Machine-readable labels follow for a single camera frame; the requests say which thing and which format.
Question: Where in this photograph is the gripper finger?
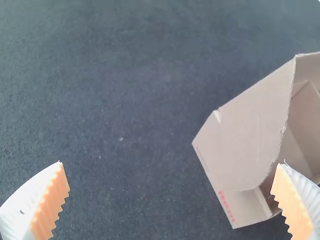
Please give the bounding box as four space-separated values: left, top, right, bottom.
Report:
0 160 71 240
269 159 320 240

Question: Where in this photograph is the cardboard box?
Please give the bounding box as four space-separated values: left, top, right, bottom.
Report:
191 50 320 230

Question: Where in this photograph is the black mat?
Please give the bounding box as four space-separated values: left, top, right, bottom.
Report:
0 0 320 240

